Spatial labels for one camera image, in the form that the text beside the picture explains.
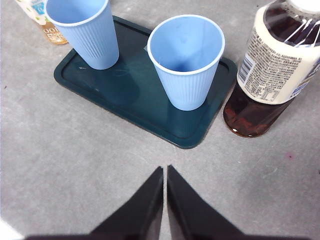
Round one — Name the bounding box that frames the blue ribbed plastic cup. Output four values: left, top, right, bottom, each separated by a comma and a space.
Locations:
45, 0, 120, 70
146, 14, 226, 111

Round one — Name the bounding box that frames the dark tea bottle beige label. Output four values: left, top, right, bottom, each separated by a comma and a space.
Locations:
222, 0, 320, 138

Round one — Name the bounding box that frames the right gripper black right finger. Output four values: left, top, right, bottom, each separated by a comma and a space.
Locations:
166, 164, 245, 238

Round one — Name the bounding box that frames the dark teal rectangular tray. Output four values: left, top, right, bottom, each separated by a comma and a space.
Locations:
53, 15, 238, 150

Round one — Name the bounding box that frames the pale oolong tea bottle white label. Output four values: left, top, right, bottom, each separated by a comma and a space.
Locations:
14, 0, 69, 46

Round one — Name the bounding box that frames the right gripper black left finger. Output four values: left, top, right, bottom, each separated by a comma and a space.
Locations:
92, 166, 164, 236

